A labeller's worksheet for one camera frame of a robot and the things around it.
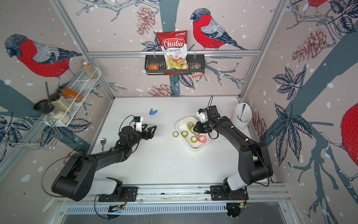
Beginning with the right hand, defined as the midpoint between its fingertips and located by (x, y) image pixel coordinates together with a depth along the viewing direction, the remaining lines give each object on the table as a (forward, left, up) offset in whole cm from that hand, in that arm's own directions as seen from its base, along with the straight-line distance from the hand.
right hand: (194, 128), depth 88 cm
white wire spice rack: (+20, +71, +21) cm, 77 cm away
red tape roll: (-2, -6, -11) cm, 13 cm away
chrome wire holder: (-18, +76, +13) cm, 79 cm away
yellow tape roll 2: (-2, +1, -1) cm, 3 cm away
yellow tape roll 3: (+1, +7, -10) cm, 12 cm away
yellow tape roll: (+9, +3, -9) cm, 13 cm away
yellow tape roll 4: (-3, 0, -11) cm, 11 cm away
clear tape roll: (+1, +13, -11) cm, 18 cm away
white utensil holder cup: (+12, -36, -2) cm, 38 cm away
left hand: (+1, +27, +3) cm, 27 cm away
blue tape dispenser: (+19, +34, -10) cm, 41 cm away
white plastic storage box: (+8, +7, -10) cm, 14 cm away
